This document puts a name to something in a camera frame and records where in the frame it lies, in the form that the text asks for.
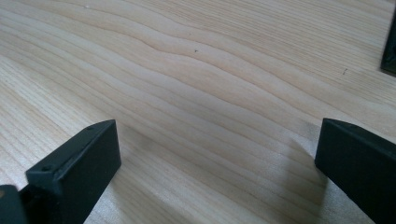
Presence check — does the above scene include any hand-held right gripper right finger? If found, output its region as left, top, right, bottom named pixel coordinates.
left=314, top=117, right=396, bottom=224

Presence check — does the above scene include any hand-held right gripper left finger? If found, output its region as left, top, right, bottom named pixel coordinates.
left=18, top=119, right=122, bottom=224

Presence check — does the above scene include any black shelf with metal legs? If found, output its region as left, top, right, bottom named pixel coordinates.
left=379, top=8, right=396, bottom=77

